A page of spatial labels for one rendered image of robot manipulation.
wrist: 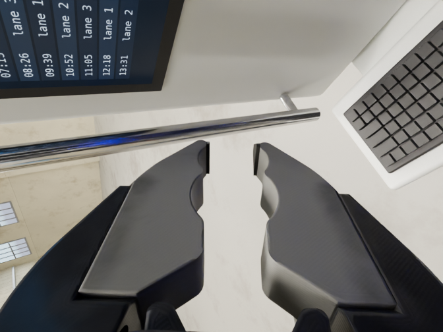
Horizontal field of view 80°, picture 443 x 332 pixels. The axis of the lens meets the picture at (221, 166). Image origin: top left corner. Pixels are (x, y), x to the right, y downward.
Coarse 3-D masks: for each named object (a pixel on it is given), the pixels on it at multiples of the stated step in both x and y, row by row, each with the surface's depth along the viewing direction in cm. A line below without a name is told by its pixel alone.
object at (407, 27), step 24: (408, 0) 41; (432, 0) 38; (408, 24) 41; (432, 24) 39; (384, 48) 45; (408, 48) 42; (384, 72) 45; (360, 96) 49; (360, 144) 51; (408, 168) 45; (432, 168) 42
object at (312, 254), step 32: (256, 160) 12; (288, 160) 11; (288, 192) 9; (320, 192) 9; (288, 224) 8; (320, 224) 8; (352, 224) 8; (288, 256) 7; (320, 256) 7; (352, 256) 7; (288, 288) 7; (320, 288) 6; (352, 288) 6; (384, 288) 6
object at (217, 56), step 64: (0, 0) 19; (64, 0) 20; (128, 0) 22; (192, 0) 25; (256, 0) 29; (320, 0) 32; (384, 0) 38; (0, 64) 22; (64, 64) 25; (128, 64) 28; (192, 64) 32; (256, 64) 38; (320, 64) 45
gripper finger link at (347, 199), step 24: (360, 216) 8; (384, 240) 7; (384, 264) 7; (408, 264) 7; (408, 288) 6; (432, 288) 6; (336, 312) 6; (360, 312) 6; (384, 312) 6; (408, 312) 6; (432, 312) 6
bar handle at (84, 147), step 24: (288, 96) 48; (216, 120) 37; (240, 120) 39; (264, 120) 41; (288, 120) 44; (312, 120) 48; (24, 144) 26; (48, 144) 26; (72, 144) 27; (96, 144) 29; (120, 144) 30; (144, 144) 32; (168, 144) 34; (0, 168) 25; (24, 168) 26
